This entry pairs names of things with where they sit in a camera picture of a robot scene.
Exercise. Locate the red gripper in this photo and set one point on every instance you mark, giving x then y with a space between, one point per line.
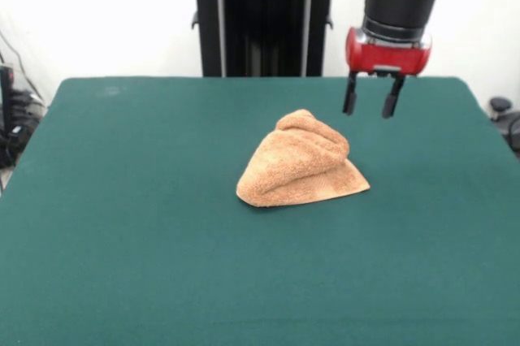
390 57

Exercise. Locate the tan terry cloth towel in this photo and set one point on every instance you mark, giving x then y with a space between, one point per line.
292 167

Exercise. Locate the dark green table cloth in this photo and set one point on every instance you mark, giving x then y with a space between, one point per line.
122 208

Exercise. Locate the black plug bundle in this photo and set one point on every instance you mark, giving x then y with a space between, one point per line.
26 104

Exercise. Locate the black upright device, red light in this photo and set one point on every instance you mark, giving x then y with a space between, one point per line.
6 118

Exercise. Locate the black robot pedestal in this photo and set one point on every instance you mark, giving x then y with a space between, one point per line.
264 21

